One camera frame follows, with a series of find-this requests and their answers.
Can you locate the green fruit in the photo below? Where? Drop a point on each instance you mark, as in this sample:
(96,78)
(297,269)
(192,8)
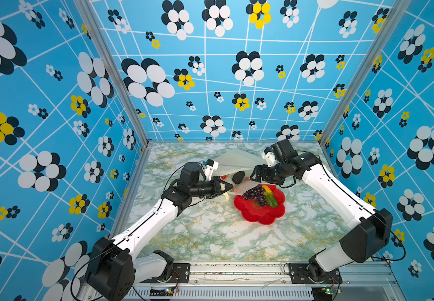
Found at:
(270,197)

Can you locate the left aluminium corner post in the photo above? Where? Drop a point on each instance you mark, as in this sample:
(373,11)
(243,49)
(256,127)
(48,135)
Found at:
(86,11)

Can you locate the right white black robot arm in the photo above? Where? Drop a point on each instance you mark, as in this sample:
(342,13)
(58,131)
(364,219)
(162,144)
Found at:
(370,229)

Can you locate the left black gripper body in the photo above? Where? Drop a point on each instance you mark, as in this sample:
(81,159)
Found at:
(207,189)

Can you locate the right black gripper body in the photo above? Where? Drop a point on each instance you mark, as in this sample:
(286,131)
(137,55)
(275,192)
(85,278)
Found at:
(276,175)

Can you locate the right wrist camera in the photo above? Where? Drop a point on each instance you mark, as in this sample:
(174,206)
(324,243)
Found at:
(269,157)

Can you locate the red flower-shaped plate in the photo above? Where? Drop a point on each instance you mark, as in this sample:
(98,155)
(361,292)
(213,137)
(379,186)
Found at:
(253,213)

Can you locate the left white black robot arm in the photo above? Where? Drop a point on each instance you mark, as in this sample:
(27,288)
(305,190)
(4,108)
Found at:
(114,266)

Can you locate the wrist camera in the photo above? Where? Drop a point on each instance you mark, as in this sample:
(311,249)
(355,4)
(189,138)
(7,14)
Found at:
(209,168)
(269,157)

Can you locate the translucent cream plastic bag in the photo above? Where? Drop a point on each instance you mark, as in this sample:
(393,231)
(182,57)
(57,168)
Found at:
(234,161)

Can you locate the purple grape bunch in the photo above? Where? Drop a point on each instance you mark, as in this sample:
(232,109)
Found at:
(256,194)

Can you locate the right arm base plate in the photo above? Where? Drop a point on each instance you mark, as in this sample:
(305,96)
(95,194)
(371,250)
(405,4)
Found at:
(306,273)

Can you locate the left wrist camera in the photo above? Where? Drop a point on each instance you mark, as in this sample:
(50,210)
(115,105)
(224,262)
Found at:
(209,168)

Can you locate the aluminium front rail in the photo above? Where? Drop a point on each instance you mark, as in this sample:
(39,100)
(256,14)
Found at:
(265,281)

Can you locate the aluminium corner post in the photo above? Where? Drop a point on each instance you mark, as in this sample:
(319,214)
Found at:
(395,15)
(86,11)

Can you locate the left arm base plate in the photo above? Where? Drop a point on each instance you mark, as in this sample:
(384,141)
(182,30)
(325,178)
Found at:
(180,274)

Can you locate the right aluminium corner post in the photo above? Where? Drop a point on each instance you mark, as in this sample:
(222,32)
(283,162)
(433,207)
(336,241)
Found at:
(395,15)

